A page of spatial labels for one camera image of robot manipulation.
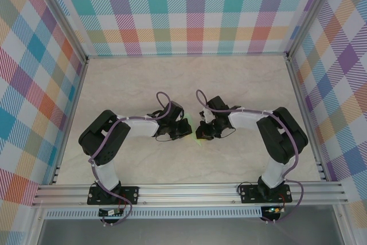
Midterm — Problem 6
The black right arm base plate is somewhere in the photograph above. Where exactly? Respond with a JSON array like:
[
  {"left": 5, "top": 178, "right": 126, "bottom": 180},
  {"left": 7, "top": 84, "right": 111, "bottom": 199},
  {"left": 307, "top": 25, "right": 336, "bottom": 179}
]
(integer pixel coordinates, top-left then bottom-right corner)
[{"left": 239, "top": 184, "right": 293, "bottom": 204}]

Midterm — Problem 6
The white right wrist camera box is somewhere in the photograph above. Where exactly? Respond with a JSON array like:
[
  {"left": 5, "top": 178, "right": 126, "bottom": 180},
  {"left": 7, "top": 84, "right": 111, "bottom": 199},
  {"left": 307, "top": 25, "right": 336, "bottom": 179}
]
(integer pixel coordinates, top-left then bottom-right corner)
[{"left": 200, "top": 108, "right": 215, "bottom": 122}]

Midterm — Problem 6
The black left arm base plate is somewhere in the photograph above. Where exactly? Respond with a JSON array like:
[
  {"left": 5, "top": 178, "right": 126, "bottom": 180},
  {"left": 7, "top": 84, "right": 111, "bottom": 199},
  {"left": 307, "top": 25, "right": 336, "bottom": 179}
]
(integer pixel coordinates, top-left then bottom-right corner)
[{"left": 87, "top": 186, "right": 140, "bottom": 205}]

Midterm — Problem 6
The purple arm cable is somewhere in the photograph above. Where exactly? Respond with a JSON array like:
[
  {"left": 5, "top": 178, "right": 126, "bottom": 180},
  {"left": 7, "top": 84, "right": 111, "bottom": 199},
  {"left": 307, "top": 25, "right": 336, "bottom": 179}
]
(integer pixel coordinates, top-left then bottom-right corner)
[
  {"left": 196, "top": 89, "right": 305, "bottom": 224},
  {"left": 89, "top": 92, "right": 174, "bottom": 226}
]

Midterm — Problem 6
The aluminium frame post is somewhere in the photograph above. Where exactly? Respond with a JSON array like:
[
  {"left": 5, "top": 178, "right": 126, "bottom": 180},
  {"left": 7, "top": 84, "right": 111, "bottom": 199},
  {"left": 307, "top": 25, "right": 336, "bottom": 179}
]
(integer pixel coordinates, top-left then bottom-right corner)
[
  {"left": 285, "top": 0, "right": 338, "bottom": 61},
  {"left": 33, "top": 0, "right": 89, "bottom": 65}
]

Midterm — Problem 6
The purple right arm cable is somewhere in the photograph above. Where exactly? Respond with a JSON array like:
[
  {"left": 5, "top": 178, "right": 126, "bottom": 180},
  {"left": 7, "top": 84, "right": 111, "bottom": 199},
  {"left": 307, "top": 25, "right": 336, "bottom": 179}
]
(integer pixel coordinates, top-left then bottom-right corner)
[{"left": 196, "top": 89, "right": 305, "bottom": 224}]

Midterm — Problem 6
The light green paper sheet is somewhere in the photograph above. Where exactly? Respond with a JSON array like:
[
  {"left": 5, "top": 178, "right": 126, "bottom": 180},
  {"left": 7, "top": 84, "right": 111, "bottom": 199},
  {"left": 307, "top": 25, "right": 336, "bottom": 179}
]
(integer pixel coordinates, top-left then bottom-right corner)
[{"left": 183, "top": 115, "right": 205, "bottom": 146}]

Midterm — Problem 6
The slotted grey cable duct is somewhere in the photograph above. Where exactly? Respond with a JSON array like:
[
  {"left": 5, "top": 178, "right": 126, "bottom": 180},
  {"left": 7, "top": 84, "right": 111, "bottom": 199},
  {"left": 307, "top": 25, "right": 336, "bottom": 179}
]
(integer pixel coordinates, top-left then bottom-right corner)
[{"left": 44, "top": 206, "right": 263, "bottom": 220}]

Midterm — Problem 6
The thin aluminium back rail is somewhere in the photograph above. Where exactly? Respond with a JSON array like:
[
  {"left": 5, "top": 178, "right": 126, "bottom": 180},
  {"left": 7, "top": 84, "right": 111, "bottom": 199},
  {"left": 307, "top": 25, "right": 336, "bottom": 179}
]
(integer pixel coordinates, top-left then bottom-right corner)
[{"left": 85, "top": 53, "right": 289, "bottom": 59}]

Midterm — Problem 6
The thin black cable loop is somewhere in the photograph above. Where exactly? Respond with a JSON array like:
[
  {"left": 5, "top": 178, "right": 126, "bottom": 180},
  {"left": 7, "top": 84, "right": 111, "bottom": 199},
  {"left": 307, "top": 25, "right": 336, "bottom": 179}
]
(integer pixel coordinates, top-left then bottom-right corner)
[{"left": 237, "top": 177, "right": 260, "bottom": 194}]

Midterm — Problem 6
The aluminium table side rail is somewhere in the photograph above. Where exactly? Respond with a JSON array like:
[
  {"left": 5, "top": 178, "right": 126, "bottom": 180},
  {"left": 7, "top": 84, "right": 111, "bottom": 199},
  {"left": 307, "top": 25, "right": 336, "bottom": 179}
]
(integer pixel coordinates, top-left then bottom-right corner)
[
  {"left": 286, "top": 55, "right": 329, "bottom": 182},
  {"left": 50, "top": 58, "right": 88, "bottom": 185}
]

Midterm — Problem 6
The aluminium frame leg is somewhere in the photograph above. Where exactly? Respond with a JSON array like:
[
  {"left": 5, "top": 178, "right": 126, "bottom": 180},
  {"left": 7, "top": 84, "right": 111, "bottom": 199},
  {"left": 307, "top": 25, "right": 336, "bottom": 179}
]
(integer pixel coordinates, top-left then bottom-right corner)
[
  {"left": 27, "top": 207, "right": 48, "bottom": 245},
  {"left": 333, "top": 204, "right": 355, "bottom": 245}
]

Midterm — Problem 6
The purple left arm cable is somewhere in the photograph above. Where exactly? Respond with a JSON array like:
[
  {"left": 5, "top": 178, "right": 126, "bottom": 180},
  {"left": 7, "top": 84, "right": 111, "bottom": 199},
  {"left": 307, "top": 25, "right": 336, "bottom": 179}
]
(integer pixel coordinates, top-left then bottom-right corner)
[{"left": 89, "top": 92, "right": 174, "bottom": 226}]

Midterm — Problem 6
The wide aluminium mounting rail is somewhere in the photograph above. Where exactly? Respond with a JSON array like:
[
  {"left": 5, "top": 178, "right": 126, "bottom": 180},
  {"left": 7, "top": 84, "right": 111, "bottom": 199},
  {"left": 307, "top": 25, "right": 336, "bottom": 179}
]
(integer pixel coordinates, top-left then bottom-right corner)
[{"left": 31, "top": 181, "right": 349, "bottom": 208}]

